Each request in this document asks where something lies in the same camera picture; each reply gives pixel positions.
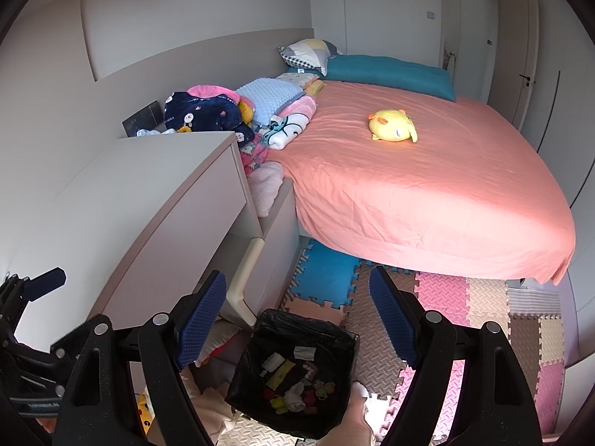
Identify patterned pillow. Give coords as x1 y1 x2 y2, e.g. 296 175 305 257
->
279 38 343 78

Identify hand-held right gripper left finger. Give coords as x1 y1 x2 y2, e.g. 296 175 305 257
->
53 270 228 446

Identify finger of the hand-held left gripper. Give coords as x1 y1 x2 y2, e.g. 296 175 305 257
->
9 314 101 372
0 266 67 336

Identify pink patterned blanket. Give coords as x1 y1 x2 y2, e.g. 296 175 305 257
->
239 132 271 178

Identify pink fluffy blanket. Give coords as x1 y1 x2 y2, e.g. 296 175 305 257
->
246 162 284 217

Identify foam floor mat tiles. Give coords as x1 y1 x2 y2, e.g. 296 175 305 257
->
195 237 566 446

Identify grey bed base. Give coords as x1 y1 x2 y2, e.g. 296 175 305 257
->
259 178 300 310

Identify white wardrobe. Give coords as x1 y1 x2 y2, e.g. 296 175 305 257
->
439 0 502 105

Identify yellow plush toy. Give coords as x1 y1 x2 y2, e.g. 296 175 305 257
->
368 109 418 144

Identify white pink cartoon blanket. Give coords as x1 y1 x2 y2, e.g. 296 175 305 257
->
264 100 318 150

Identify cream padded desk leg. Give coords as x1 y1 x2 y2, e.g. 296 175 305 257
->
227 237 266 327

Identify bed with pink sheet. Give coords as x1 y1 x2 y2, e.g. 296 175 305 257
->
273 80 578 285

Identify white door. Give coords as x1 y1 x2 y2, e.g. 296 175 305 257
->
509 0 546 127

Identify teal pillow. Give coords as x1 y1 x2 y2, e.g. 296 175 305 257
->
287 55 457 103

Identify navy printed blanket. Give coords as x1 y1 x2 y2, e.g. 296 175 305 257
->
164 91 256 150

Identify bin with black bag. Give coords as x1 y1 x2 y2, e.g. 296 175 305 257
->
225 308 361 440

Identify black wall panel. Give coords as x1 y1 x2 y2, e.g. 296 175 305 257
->
122 101 165 138

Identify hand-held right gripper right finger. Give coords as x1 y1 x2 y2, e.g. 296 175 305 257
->
369 265 543 446

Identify grey desk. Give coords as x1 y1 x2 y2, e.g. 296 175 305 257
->
0 131 267 354

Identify light blue blanket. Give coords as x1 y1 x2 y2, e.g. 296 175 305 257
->
236 78 308 124

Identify yellow cartoon toy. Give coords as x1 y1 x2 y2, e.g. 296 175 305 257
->
134 392 155 429

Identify person's leg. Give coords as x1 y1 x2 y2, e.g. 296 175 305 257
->
320 381 373 446

